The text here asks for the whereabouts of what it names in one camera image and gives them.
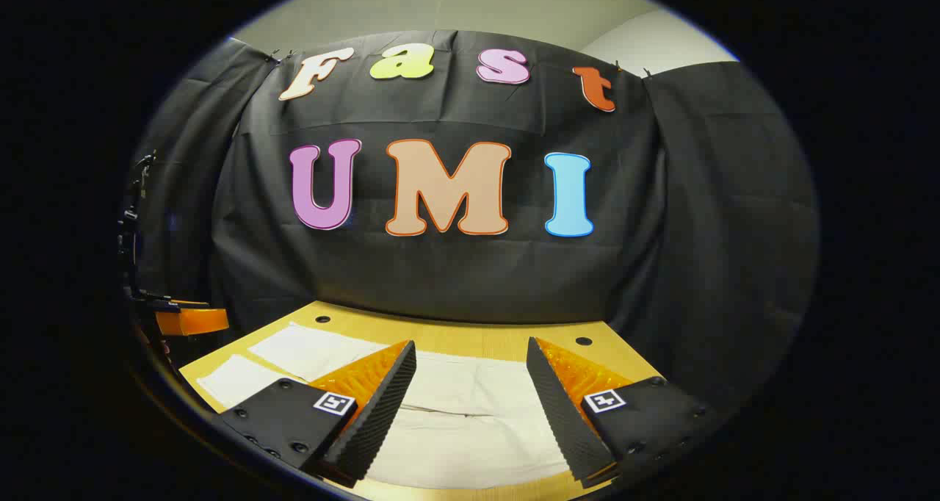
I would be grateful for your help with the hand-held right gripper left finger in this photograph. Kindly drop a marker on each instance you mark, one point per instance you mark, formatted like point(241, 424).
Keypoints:
point(382, 405)

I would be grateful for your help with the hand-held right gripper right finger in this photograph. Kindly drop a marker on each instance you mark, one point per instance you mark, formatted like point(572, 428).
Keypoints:
point(559, 405)

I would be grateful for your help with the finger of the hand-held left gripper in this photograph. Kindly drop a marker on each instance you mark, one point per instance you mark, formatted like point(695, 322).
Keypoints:
point(192, 322)

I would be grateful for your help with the white jeans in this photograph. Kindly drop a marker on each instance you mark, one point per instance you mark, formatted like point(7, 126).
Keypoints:
point(470, 427)

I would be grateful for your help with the black backdrop cloth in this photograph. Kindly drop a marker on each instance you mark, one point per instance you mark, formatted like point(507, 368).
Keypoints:
point(455, 273)

